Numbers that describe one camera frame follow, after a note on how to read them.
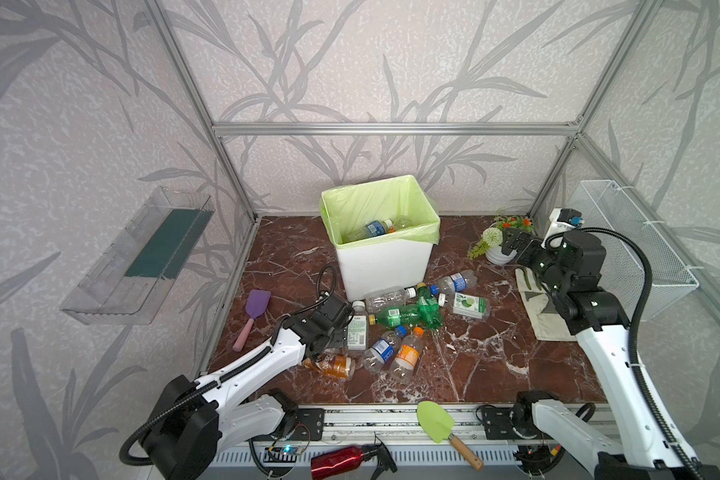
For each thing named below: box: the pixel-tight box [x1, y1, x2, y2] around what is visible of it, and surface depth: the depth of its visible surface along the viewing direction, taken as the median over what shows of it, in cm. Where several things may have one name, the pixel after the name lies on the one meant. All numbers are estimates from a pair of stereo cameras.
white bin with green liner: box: [320, 175, 441, 301], surface depth 91 cm
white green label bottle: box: [347, 300, 369, 352], surface depth 88 cm
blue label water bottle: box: [343, 219, 396, 242], surface depth 98 cm
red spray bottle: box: [311, 441, 398, 480], surface depth 69 cm
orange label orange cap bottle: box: [390, 326, 425, 385], surface depth 83 cm
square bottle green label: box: [438, 292, 491, 320], surface depth 94 cm
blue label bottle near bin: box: [430, 270, 478, 297], surface depth 98 cm
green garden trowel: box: [416, 401, 484, 471], surface depth 75 cm
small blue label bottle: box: [362, 325, 407, 374], surface depth 84 cm
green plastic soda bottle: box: [369, 306, 421, 327], surface depth 90 cm
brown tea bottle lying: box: [303, 352, 353, 380], surface depth 80 cm
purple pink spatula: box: [232, 289, 272, 352], surface depth 96 cm
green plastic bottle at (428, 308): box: [417, 282, 443, 331], surface depth 93 cm
